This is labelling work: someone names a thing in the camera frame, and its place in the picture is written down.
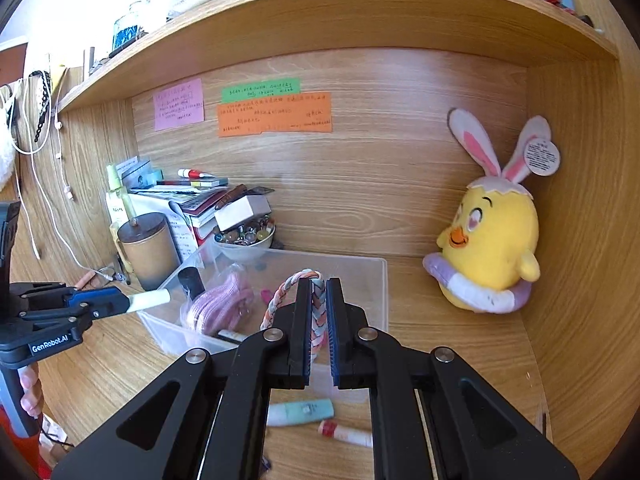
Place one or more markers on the clear plastic storage box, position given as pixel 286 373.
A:
pixel 350 285

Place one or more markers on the white bowl of beads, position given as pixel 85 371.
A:
pixel 245 250

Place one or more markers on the stack of books and papers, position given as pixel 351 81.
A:
pixel 200 210

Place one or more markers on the grey blue box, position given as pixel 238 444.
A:
pixel 137 175

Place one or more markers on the red garment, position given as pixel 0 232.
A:
pixel 15 450

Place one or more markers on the pink and white lip tube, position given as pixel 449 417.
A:
pixel 350 435

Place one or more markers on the blue glass jar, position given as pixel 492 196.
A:
pixel 127 30

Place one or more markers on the dark brown pen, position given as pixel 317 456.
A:
pixel 231 197

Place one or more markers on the brown ceramic mug with lid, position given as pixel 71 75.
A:
pixel 150 255

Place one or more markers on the yellow-green spray bottle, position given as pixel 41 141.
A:
pixel 120 195

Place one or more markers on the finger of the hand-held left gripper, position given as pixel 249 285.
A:
pixel 110 310
pixel 95 296

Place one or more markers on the pink paper note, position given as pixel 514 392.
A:
pixel 177 105

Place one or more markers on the orange paper note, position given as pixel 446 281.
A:
pixel 275 115

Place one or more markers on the pale long tube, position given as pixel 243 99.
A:
pixel 150 300

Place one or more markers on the person's left hand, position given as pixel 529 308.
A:
pixel 29 385

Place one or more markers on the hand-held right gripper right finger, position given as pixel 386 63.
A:
pixel 336 340

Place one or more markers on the white fluffy bag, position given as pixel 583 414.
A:
pixel 5 150

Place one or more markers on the pink pen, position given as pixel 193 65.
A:
pixel 86 278

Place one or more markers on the white ointment tube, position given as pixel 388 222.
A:
pixel 230 335

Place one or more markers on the wooden shelf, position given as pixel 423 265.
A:
pixel 350 10

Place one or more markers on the small mint tube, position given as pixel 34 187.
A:
pixel 305 412

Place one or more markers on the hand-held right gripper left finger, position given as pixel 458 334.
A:
pixel 305 340

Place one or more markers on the small white box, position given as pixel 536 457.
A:
pixel 240 215

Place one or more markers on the red and white marker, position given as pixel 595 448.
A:
pixel 197 173

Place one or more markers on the green paper note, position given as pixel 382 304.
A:
pixel 260 91

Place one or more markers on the yellow chick plush toy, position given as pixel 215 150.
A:
pixel 495 240

